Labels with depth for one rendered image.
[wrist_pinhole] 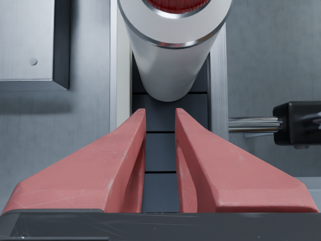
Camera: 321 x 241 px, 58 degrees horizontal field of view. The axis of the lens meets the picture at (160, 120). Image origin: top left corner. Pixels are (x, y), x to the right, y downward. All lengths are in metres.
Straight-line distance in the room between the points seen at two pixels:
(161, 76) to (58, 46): 0.17
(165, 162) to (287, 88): 0.17
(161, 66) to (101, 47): 0.20
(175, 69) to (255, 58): 0.21
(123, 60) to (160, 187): 0.12
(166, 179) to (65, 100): 0.15
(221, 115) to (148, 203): 0.12
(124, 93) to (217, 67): 0.09
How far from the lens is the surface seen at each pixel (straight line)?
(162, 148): 0.28
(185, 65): 0.16
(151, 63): 0.16
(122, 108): 0.25
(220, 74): 0.21
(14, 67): 0.33
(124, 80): 0.25
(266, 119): 0.21
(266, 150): 0.35
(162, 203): 0.29
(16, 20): 0.34
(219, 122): 0.20
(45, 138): 0.36
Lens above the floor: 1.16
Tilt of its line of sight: 85 degrees down
